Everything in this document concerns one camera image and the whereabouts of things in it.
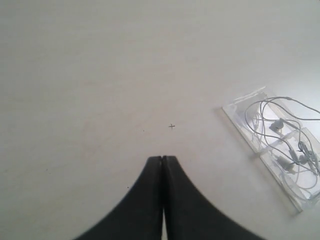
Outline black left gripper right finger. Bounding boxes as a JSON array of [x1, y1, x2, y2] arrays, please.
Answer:
[[162, 156, 262, 240]]

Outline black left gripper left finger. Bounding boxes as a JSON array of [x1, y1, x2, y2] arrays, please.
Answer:
[[77, 156, 163, 240]]

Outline white wired earphones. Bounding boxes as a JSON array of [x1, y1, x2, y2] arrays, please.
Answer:
[[244, 96, 320, 201]]

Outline clear plastic storage case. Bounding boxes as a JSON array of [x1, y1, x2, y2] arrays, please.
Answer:
[[222, 87, 320, 212]]

